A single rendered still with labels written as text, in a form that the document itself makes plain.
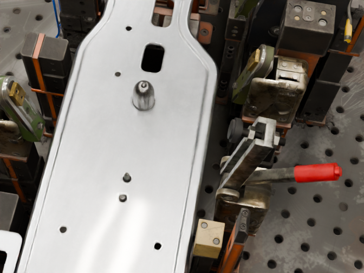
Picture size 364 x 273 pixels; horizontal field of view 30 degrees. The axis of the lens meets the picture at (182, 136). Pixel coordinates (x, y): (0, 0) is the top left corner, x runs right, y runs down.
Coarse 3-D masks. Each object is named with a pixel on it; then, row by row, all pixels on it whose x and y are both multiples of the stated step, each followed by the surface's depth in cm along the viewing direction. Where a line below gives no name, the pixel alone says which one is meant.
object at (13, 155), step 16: (0, 112) 96; (0, 128) 95; (16, 128) 95; (0, 144) 100; (16, 144) 99; (32, 144) 109; (0, 160) 110; (16, 160) 104; (32, 160) 111; (0, 176) 115; (16, 176) 112; (32, 176) 112; (16, 192) 119; (32, 192) 117
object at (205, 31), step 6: (168, 0) 132; (198, 0) 130; (192, 6) 132; (198, 6) 133; (192, 12) 134; (204, 24) 143; (210, 24) 143; (204, 30) 142; (210, 30) 142; (198, 36) 142; (204, 36) 142; (210, 36) 142; (204, 42) 141
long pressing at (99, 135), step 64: (128, 0) 109; (192, 0) 109; (128, 64) 104; (192, 64) 104; (64, 128) 99; (128, 128) 99; (192, 128) 100; (64, 192) 94; (128, 192) 95; (192, 192) 95; (64, 256) 90; (128, 256) 91
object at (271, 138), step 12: (240, 120) 76; (264, 120) 76; (228, 132) 77; (240, 132) 76; (252, 132) 76; (264, 132) 76; (276, 132) 77; (240, 144) 83; (252, 144) 76; (264, 144) 75; (276, 144) 77; (240, 156) 85; (252, 156) 78; (264, 156) 77; (228, 168) 89; (240, 168) 82; (252, 168) 81; (228, 180) 86; (240, 180) 85
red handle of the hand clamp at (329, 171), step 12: (276, 168) 86; (288, 168) 85; (300, 168) 84; (312, 168) 83; (324, 168) 82; (336, 168) 82; (252, 180) 87; (264, 180) 86; (276, 180) 86; (288, 180) 85; (300, 180) 84; (312, 180) 83; (324, 180) 82; (336, 180) 82
